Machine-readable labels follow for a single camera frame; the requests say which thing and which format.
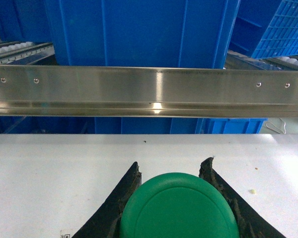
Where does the small QR code sticker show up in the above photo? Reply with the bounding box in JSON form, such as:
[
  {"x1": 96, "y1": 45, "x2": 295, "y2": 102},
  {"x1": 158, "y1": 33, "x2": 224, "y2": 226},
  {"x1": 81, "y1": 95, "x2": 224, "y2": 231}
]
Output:
[{"x1": 60, "y1": 229, "x2": 76, "y2": 238}]

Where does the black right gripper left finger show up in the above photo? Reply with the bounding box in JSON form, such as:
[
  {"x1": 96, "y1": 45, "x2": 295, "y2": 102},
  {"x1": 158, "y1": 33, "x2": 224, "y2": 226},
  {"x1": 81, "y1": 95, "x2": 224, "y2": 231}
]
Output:
[{"x1": 74, "y1": 162, "x2": 142, "y2": 238}]

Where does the stainless steel shelf rail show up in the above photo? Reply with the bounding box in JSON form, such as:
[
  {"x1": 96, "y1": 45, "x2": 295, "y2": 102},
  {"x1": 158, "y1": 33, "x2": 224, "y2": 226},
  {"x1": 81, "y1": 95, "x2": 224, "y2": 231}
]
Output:
[{"x1": 0, "y1": 65, "x2": 298, "y2": 118}]

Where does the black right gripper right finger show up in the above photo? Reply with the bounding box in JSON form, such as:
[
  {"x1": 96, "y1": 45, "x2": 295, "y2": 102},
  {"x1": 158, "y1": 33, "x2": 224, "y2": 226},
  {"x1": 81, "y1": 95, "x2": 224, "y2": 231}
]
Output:
[{"x1": 199, "y1": 157, "x2": 284, "y2": 238}]

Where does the large blue bin right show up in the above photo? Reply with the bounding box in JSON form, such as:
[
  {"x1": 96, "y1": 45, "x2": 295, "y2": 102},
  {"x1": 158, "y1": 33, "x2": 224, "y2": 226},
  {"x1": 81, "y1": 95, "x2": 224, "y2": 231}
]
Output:
[{"x1": 44, "y1": 0, "x2": 240, "y2": 69}]

